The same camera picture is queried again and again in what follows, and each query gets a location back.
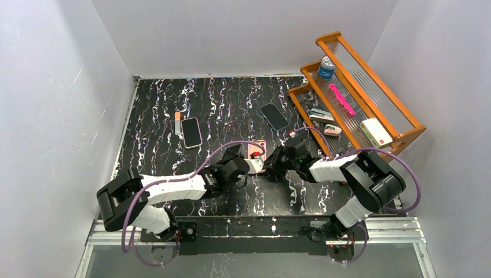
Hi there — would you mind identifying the pink phone case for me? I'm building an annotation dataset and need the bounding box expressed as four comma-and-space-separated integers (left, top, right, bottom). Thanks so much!
245, 140, 266, 174

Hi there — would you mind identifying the phone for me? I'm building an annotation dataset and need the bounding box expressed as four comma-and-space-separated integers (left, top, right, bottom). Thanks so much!
181, 118, 203, 149
259, 103, 289, 131

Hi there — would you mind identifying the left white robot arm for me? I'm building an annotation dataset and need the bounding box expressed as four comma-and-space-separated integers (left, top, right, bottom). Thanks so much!
96, 145, 263, 236

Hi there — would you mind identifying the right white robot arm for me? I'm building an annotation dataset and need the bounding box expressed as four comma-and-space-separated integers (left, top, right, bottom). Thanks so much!
264, 138, 406, 237

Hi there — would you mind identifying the phone in beige case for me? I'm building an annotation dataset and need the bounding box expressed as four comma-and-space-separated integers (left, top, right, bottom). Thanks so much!
181, 118, 203, 149

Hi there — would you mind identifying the teal grey stapler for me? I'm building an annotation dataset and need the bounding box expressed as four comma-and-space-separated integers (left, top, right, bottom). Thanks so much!
309, 108, 334, 124

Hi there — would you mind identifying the orange white marker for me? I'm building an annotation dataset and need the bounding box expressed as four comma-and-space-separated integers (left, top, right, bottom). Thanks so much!
174, 111, 181, 136

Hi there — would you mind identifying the orange wooden shelf rack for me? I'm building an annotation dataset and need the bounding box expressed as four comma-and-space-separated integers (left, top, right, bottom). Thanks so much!
288, 31, 426, 156

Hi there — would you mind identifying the pink flat tool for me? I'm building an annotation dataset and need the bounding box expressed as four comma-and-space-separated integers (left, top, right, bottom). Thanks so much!
328, 83, 356, 116

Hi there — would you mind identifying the white cardboard box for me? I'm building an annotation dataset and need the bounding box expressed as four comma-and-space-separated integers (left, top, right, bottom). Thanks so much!
359, 118, 393, 148

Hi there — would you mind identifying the blue round jar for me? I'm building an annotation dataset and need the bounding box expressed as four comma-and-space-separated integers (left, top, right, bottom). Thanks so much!
318, 56, 336, 79

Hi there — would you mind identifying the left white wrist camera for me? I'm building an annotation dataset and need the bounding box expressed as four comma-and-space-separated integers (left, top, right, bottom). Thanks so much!
245, 152, 266, 175

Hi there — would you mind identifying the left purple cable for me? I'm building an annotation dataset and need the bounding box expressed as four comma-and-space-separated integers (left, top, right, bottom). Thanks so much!
120, 140, 265, 268

